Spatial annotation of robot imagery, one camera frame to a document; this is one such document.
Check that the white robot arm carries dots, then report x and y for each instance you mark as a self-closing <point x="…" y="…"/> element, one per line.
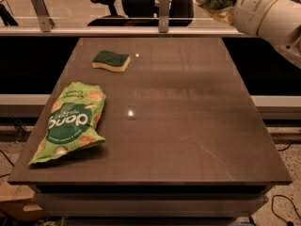
<point x="276" y="21"/>

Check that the left metal bracket post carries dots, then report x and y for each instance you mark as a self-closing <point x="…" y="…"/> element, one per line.
<point x="45" y="21"/>

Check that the black office chair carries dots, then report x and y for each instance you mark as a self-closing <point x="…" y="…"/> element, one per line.
<point x="144" y="13"/>

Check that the cardboard box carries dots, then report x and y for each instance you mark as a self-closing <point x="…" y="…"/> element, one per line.
<point x="17" y="202"/>

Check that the green snack bag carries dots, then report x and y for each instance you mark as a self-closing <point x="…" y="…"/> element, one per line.
<point x="72" y="123"/>

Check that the middle metal bracket post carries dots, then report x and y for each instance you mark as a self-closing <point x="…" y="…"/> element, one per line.
<point x="163" y="16"/>

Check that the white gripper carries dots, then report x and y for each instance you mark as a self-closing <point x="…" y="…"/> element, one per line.
<point x="251" y="12"/>

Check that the green and yellow sponge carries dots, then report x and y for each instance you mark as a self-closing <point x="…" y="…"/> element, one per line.
<point x="111" y="61"/>

